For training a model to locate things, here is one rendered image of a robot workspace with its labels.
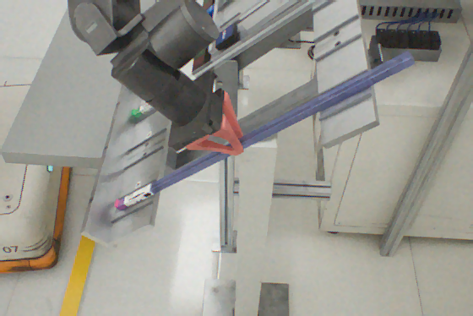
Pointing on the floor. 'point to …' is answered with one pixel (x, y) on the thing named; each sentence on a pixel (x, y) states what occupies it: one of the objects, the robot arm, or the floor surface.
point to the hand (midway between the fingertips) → (236, 144)
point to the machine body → (403, 147)
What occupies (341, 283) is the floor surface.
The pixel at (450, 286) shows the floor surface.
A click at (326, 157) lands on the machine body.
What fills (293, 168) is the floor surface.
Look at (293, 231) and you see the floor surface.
